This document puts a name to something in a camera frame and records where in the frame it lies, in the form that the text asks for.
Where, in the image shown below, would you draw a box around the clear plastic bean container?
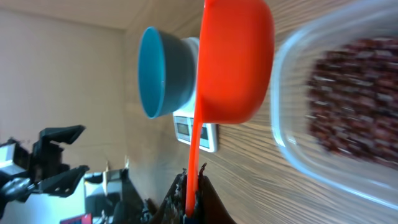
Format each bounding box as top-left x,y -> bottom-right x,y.
270,0 -> 397,213

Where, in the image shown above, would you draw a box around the orange measuring scoop blue handle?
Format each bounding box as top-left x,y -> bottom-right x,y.
185,0 -> 274,217

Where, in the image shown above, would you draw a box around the white digital kitchen scale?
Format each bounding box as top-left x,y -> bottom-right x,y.
172,37 -> 218,153

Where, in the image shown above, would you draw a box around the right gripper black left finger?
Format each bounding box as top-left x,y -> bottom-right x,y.
149,169 -> 187,224

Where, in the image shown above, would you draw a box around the blue metal bowl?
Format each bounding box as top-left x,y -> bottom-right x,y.
137,27 -> 196,119

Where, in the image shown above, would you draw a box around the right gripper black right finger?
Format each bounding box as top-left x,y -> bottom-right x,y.
195,163 -> 236,224

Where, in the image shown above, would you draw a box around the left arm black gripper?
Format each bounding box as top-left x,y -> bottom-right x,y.
1,125 -> 90,212

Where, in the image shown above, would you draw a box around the red beans in container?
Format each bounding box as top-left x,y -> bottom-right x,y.
307,36 -> 397,169

